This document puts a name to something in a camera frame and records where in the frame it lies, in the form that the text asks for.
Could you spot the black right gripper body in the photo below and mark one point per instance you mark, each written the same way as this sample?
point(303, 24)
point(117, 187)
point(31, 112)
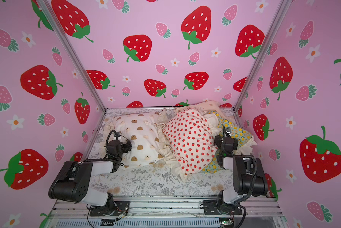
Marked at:
point(226, 139)

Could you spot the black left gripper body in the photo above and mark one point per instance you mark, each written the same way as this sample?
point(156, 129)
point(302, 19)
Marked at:
point(124, 149)

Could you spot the lemon print pillow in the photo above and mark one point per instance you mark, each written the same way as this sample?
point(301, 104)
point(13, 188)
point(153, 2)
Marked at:
point(245, 140)

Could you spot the cream large-bear print pillow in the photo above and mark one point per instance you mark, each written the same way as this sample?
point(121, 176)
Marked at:
point(144, 131)

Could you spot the strawberry print pillow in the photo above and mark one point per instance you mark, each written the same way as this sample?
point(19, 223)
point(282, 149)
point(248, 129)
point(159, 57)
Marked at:
point(190, 135)

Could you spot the cream bear print pillow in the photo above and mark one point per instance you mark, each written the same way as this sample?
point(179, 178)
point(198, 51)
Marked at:
point(203, 106)

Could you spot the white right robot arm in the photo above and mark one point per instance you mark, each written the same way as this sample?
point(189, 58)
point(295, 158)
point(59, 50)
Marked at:
point(248, 174)

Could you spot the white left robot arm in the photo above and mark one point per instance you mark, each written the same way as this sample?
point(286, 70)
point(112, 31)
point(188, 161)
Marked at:
point(72, 184)

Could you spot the floral grey table mat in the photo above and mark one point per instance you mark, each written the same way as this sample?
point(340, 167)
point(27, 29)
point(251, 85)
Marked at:
point(154, 179)

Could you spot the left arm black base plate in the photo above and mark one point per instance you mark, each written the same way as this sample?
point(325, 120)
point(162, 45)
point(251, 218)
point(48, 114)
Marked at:
point(114, 208)

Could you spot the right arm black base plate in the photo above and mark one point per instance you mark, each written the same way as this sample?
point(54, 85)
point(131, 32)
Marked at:
point(215, 208)

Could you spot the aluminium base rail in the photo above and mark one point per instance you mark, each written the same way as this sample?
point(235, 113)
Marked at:
point(168, 212)

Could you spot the right aluminium frame post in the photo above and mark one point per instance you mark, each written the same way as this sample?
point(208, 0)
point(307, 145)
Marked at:
point(269, 37)

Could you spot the aluminium frame post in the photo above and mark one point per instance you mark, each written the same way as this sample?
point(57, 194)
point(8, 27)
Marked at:
point(62, 36)
point(269, 37)

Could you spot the left aluminium frame post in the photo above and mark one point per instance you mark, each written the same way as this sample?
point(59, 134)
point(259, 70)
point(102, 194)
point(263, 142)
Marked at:
point(62, 36)

